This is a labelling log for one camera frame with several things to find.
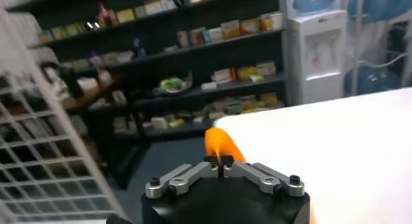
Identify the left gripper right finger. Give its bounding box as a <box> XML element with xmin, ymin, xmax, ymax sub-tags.
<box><xmin>221</xmin><ymin>155</ymin><xmax>306</xmax><ymax>198</ymax></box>

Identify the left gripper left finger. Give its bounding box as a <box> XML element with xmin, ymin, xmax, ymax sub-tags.
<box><xmin>144</xmin><ymin>155</ymin><xmax>223</xmax><ymax>200</ymax></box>

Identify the green item in bowl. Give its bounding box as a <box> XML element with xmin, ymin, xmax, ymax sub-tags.
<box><xmin>158</xmin><ymin>77</ymin><xmax>185</xmax><ymax>93</ymax></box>

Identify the white water dispenser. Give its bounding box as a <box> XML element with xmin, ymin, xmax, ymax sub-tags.
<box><xmin>286</xmin><ymin>8</ymin><xmax>349</xmax><ymax>106</ymax></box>

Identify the cola bottle red label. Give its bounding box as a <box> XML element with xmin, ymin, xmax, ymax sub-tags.
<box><xmin>98</xmin><ymin>1</ymin><xmax>111</xmax><ymax>27</ymax></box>

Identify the orange t-shirt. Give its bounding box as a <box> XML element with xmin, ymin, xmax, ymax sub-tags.
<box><xmin>205</xmin><ymin>127</ymin><xmax>247</xmax><ymax>163</ymax></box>

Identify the beige medicine box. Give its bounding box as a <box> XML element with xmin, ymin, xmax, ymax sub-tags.
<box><xmin>220</xmin><ymin>19</ymin><xmax>241</xmax><ymax>41</ymax></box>

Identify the white metal jug rack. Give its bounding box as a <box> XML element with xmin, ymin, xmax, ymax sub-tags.
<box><xmin>346</xmin><ymin>0</ymin><xmax>412</xmax><ymax>97</ymax></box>

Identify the red white medicine box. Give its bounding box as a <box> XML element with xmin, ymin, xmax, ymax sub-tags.
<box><xmin>239</xmin><ymin>17</ymin><xmax>261</xmax><ymax>36</ymax></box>

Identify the white wire grid panel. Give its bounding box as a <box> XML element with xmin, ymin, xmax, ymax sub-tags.
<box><xmin>0</xmin><ymin>6</ymin><xmax>127</xmax><ymax>224</ymax></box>

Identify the blue tilted water jug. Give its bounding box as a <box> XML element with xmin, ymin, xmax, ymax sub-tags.
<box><xmin>343</xmin><ymin>66</ymin><xmax>402</xmax><ymax>96</ymax></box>

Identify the black shelving unit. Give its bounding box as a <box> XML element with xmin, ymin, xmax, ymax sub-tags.
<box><xmin>6</xmin><ymin>0</ymin><xmax>288</xmax><ymax>189</ymax></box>

